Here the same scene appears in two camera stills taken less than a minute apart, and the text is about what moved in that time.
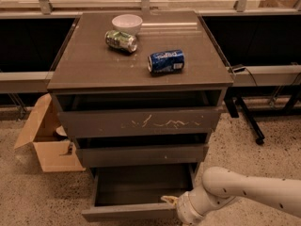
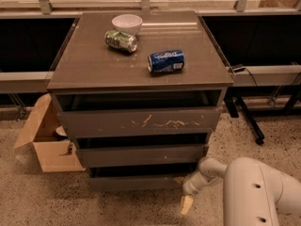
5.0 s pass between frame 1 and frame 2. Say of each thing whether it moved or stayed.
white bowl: stayed
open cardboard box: stayed
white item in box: stayed
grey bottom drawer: moved
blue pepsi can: stayed
